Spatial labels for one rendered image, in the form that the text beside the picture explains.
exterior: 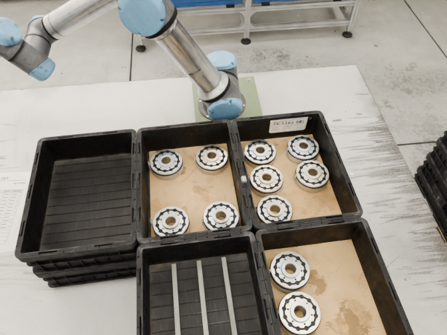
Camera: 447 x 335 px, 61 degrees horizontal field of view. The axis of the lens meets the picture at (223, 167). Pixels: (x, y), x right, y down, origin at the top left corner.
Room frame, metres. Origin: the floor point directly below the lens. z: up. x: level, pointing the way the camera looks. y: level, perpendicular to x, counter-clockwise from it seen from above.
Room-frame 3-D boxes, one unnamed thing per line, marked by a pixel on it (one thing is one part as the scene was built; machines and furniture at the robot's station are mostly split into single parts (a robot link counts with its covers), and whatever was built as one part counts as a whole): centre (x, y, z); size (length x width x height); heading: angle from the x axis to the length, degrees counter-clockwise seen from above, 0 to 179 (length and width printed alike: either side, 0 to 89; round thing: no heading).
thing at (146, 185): (0.63, 0.10, 0.87); 0.40 x 0.30 x 0.11; 8
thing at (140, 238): (0.63, 0.10, 0.92); 0.40 x 0.30 x 0.02; 8
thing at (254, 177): (0.66, -0.13, 0.86); 0.10 x 0.10 x 0.01
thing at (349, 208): (0.67, -0.20, 0.87); 0.40 x 0.30 x 0.11; 8
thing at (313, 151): (0.79, -0.26, 0.86); 0.10 x 0.10 x 0.01
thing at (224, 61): (1.08, 0.01, 0.92); 0.13 x 0.12 x 0.14; 5
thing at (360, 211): (0.67, -0.20, 0.92); 0.40 x 0.30 x 0.02; 8
